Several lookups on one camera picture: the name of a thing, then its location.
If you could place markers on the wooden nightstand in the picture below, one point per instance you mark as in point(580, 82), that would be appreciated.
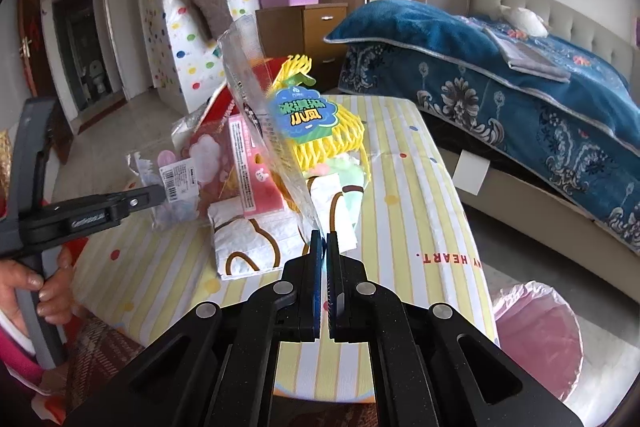
point(320, 39)

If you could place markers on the dark red door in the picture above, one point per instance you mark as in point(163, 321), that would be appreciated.
point(35, 57)

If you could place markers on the red gold box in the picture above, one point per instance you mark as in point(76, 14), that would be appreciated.
point(4, 157)

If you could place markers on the pink lined trash bin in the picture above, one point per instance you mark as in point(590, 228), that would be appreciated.
point(535, 337)

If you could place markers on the brown plaid cloth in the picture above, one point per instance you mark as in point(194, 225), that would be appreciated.
point(100, 357)

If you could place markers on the white green printed paper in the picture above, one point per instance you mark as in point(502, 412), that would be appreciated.
point(335, 212)

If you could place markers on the bed with blue blanket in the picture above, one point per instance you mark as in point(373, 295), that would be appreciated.
point(400, 24)

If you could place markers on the clear plastic bag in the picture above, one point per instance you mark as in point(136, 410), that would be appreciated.
point(245, 57)

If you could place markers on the person's left hand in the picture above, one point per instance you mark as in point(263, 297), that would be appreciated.
point(15, 292)

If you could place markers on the beige upholstered bed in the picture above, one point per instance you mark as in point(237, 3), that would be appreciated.
point(525, 212)

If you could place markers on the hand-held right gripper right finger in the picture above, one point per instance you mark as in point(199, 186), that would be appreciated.
point(334, 289)

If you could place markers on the person's left forearm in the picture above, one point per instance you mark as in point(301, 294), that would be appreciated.
point(17, 357)

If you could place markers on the grey folded cloth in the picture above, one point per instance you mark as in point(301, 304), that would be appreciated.
point(530, 57)

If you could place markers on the white paper bag brown lines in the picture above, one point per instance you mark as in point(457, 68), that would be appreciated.
point(250, 249)

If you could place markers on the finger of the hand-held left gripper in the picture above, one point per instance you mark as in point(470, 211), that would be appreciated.
point(140, 198)

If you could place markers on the red pink carton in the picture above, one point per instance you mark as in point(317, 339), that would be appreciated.
point(215, 162)

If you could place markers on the yellow striped tablecloth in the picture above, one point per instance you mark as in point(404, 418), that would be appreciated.
point(400, 207)

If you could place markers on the polka dot mattress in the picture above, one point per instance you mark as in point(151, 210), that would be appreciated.
point(170, 32)

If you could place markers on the white plush toy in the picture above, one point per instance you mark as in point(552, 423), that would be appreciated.
point(525, 21)

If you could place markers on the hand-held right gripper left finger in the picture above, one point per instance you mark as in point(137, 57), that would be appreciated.
point(316, 279)

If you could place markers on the white paper tag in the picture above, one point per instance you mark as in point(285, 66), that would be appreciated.
point(471, 173)

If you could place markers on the yellow net snack pack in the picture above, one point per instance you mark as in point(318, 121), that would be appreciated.
point(325, 157)

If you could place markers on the clear packet with barcode label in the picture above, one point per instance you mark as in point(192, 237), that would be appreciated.
point(175, 174)

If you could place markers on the white toilet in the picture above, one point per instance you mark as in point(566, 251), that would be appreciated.
point(95, 79)

